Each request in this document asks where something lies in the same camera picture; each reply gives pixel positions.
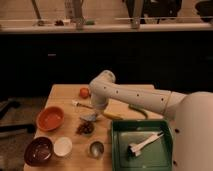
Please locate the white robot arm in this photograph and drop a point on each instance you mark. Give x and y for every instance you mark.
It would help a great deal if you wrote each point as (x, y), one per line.
(193, 117)

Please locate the red tomato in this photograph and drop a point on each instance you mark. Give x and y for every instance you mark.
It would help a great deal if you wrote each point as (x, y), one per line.
(84, 93)

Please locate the green plastic tray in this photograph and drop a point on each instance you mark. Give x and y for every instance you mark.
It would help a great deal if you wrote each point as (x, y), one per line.
(155, 156)

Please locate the white dish brush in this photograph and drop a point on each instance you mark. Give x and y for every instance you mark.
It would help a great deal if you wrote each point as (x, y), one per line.
(135, 149)

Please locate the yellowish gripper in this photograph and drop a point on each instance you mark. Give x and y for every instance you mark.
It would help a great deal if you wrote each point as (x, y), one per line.
(97, 112)

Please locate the orange bowl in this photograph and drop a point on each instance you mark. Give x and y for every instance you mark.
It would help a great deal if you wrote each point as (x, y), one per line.
(50, 118)

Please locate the fork with dark handle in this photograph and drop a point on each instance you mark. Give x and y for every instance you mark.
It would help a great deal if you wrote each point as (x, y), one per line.
(76, 103)

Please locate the yellow banana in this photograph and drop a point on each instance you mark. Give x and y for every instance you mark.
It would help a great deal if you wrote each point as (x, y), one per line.
(112, 116)

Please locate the small metal cup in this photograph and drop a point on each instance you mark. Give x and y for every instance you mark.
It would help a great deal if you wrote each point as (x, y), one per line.
(96, 149)

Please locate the light blue towel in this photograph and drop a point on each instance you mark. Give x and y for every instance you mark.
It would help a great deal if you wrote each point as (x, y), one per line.
(89, 117)

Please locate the small white bowl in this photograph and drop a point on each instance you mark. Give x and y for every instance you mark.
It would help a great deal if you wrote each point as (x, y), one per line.
(63, 146)

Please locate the dark maroon bowl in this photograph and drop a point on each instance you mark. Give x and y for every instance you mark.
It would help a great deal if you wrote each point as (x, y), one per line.
(38, 152)

